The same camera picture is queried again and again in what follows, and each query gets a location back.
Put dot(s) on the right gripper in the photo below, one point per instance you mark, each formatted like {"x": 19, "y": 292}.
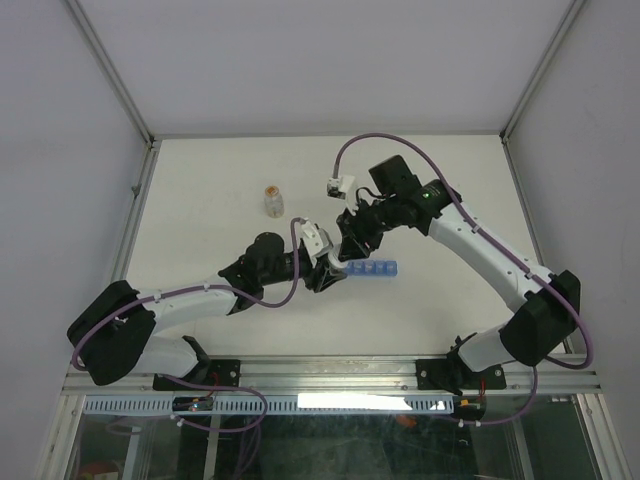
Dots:
{"x": 354, "y": 237}

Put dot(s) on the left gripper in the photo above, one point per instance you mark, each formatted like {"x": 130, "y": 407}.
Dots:
{"x": 319, "y": 279}

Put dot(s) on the blue weekly pill organizer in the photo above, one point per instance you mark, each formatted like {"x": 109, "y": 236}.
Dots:
{"x": 372, "y": 268}

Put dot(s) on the white vitamin B bottle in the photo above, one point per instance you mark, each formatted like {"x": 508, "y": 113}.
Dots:
{"x": 333, "y": 259}

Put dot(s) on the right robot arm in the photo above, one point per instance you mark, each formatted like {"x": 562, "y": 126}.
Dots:
{"x": 544, "y": 305}

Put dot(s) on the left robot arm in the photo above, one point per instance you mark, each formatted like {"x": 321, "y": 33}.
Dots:
{"x": 119, "y": 333}

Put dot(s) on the clear jar with gold lid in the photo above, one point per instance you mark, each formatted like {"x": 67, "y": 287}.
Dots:
{"x": 273, "y": 201}

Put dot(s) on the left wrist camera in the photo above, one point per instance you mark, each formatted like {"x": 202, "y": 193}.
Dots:
{"x": 315, "y": 239}

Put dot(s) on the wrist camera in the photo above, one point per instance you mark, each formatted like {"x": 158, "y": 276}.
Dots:
{"x": 315, "y": 239}
{"x": 342, "y": 187}

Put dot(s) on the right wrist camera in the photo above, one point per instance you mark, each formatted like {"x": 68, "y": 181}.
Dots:
{"x": 342, "y": 187}

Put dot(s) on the aluminium mounting rail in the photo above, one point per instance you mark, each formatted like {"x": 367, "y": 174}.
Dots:
{"x": 379, "y": 374}

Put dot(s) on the white slotted cable duct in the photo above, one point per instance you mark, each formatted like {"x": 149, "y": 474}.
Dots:
{"x": 303, "y": 403}

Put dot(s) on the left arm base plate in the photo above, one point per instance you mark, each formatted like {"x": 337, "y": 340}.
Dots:
{"x": 207, "y": 374}

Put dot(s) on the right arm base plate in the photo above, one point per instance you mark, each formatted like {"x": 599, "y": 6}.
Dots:
{"x": 455, "y": 377}

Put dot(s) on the right aluminium frame post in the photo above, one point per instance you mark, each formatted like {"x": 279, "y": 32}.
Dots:
{"x": 556, "y": 41}

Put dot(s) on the aluminium frame post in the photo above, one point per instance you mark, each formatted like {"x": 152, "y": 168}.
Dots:
{"x": 556, "y": 41}
{"x": 96, "y": 47}

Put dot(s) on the left aluminium frame post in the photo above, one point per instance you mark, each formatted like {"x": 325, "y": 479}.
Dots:
{"x": 96, "y": 47}

